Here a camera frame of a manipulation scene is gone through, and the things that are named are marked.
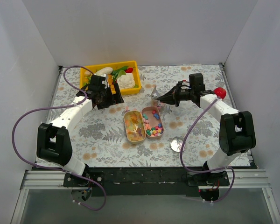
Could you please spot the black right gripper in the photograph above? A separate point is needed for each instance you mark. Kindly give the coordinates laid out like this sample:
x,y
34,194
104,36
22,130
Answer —
x,y
176,95

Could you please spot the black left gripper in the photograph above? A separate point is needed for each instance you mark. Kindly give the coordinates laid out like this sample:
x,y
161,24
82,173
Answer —
x,y
109,96

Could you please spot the clear glass jar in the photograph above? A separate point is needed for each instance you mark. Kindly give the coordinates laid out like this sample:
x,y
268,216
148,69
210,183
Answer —
x,y
158,104

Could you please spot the silver metal scoop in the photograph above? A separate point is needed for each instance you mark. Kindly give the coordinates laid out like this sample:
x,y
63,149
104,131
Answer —
x,y
154,94

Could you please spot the silver jar lid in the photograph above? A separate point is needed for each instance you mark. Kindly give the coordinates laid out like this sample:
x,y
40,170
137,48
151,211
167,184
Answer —
x,y
176,144

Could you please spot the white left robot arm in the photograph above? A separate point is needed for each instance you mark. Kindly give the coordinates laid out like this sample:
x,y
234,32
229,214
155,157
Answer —
x,y
53,139

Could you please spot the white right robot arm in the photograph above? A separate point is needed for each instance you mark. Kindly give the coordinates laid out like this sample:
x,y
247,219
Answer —
x,y
236,132

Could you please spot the white cauliflower toy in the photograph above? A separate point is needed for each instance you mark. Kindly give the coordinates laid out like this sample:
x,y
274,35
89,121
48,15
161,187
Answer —
x,y
126,81

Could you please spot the green chili pepper toy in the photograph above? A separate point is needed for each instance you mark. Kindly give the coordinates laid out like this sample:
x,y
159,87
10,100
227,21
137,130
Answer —
x,y
115,72

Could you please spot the floral table mat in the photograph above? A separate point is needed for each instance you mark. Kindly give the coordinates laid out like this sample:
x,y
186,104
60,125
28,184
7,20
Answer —
x,y
99,139

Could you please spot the red chili pepper toy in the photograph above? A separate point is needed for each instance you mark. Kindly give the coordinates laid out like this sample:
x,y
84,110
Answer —
x,y
129,70

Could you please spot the white radish toy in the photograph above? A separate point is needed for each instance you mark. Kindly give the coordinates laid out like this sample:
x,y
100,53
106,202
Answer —
x,y
104,71

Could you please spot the pink oval candy box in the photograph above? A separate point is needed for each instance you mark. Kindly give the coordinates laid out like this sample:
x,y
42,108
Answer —
x,y
153,125

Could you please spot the beige oval candy box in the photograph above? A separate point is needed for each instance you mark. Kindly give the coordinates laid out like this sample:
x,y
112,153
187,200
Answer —
x,y
134,126

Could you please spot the red tomato toy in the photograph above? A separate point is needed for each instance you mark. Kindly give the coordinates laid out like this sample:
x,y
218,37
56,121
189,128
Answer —
x,y
220,92

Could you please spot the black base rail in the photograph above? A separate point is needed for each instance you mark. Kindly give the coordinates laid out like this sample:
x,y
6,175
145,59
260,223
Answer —
x,y
130,181

